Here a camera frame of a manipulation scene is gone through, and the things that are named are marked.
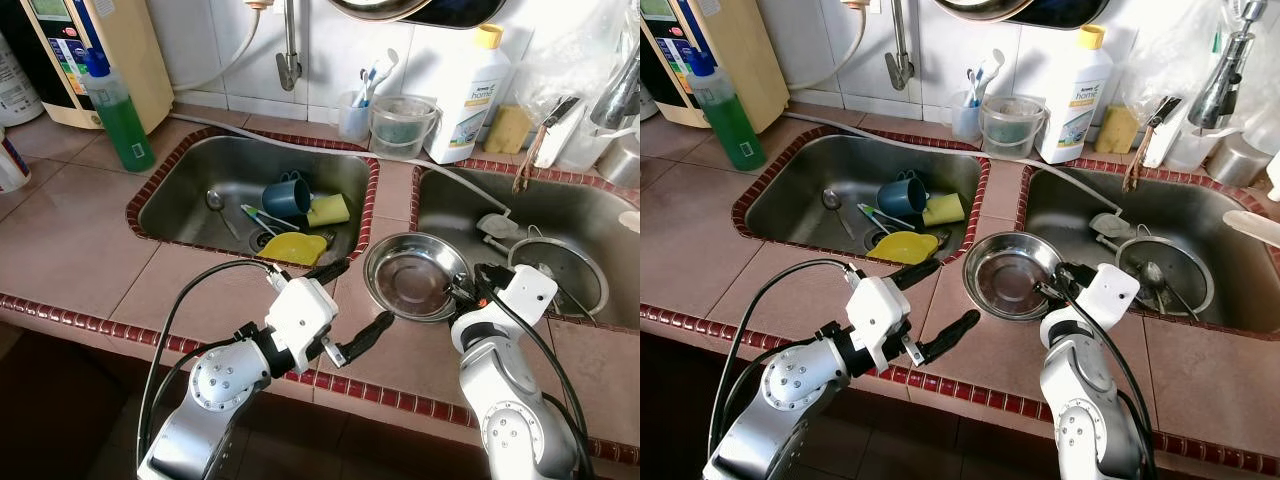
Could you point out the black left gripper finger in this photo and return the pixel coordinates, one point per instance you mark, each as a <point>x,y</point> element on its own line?
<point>367,337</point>
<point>948,337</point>
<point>915,274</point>
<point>328,270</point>

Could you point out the stainless steel bowl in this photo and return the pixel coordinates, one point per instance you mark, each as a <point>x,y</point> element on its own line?
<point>410,280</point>
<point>1005,278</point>

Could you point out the blue plastic mug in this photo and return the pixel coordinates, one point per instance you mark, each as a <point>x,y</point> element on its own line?
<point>900,197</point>
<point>285,198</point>

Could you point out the metal spoon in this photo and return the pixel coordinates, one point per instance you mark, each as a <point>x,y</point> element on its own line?
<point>831,199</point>
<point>214,199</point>

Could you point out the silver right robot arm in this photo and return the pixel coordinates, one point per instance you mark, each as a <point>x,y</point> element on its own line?
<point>1085,410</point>
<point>510,410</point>

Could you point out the white green small brush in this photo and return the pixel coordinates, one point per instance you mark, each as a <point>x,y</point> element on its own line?
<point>890,226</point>
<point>262,213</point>
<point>878,213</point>
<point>275,226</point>

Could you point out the yellow dish sponge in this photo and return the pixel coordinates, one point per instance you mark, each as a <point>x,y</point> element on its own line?
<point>944,209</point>
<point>328,210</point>

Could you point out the round metal pot lid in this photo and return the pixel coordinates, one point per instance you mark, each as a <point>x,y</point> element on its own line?
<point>1190,265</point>
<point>580,270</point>

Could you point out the dark brown base cabinet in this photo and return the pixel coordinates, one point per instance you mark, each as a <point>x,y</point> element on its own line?
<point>380,440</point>
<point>950,440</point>

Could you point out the steel sink basin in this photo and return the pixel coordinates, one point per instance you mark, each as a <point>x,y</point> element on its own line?
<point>570,205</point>
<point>1200,205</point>
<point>800,165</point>
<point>190,170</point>

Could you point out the yellow sponge block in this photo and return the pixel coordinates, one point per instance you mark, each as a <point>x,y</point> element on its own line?
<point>508,130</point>
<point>1117,130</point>

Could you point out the white plastic spatula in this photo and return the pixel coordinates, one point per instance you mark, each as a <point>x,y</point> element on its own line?
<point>1255,228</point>
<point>630,221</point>

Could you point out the white plastic holder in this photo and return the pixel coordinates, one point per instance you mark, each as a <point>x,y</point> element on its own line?
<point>580,145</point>
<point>1190,150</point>

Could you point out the white detergent bottle yellow cap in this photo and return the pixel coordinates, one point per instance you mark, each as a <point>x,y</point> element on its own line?
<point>468,100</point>
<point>1075,100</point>

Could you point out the small steel cup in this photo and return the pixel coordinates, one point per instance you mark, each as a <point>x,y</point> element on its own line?
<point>1238,165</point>
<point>622,165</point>

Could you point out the white blue toothbrush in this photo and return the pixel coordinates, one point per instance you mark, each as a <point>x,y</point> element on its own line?
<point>990,68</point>
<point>380,68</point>

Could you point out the white dish rack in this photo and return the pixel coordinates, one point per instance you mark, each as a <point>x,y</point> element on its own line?
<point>1274,175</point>

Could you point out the chrome sink faucet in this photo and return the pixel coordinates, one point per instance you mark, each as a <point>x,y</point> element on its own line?
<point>1225,80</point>
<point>620,95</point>

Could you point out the beige appliance tube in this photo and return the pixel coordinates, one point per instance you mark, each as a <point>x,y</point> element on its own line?
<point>235,60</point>
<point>848,60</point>

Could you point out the clear plastic bag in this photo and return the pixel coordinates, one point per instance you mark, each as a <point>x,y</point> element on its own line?
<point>570,60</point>
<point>1165,60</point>

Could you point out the green dish soap bottle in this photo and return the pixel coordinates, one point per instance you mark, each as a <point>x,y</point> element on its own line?
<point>122,125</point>
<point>730,125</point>

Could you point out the hanging steel pan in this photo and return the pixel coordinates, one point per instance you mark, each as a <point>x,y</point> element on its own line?
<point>410,10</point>
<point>1020,10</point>

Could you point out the beige water ionizer appliance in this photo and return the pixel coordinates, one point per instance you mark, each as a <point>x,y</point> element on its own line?
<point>740,50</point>
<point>110,50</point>

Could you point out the white printed mug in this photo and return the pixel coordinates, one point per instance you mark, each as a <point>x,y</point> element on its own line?
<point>10,165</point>

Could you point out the large white plastic jug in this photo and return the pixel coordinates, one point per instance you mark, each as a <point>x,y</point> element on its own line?
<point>18,85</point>

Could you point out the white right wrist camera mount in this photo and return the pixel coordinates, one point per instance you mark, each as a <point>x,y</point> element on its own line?
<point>525,300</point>
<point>1112,300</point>

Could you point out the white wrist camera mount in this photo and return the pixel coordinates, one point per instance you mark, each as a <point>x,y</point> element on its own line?
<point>878,320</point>
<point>1112,300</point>
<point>525,300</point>
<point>300,320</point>

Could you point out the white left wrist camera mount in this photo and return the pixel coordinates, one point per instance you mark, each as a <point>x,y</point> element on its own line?
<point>878,320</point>
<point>300,320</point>

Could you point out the metal wall tap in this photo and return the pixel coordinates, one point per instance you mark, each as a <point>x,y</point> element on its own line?
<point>900,65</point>
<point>288,65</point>

